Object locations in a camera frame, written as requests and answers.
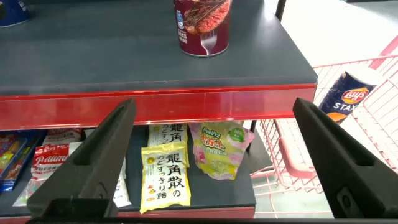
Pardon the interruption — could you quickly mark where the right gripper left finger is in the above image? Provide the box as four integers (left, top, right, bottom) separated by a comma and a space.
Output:
26, 98, 137, 218

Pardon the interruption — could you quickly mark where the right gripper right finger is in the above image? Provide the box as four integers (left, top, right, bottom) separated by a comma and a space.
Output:
292, 97, 398, 219

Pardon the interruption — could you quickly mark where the pink shopping cart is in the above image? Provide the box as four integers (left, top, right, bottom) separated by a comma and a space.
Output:
250, 34, 398, 219

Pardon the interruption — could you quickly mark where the black shop shelf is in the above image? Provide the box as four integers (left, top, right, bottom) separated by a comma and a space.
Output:
0, 0, 318, 224

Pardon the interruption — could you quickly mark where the red white snack pack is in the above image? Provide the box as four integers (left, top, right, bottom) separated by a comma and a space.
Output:
42, 128, 83, 146
12, 141, 132, 208

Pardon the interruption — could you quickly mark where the dark blue chip can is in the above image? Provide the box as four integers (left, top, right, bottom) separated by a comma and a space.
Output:
318, 67, 386, 125

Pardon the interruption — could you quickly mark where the yellow candy pack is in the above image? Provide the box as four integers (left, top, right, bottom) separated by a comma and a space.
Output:
147, 123, 190, 169
139, 141, 192, 215

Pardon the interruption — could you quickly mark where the blue snack box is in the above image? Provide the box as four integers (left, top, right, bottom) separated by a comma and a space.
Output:
0, 130, 44, 193

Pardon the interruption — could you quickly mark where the pink green candy pack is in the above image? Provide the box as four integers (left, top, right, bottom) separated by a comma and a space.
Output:
188, 121, 256, 181

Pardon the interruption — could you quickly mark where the maroon chip can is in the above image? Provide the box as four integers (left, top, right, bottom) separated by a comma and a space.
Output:
173, 0, 233, 58

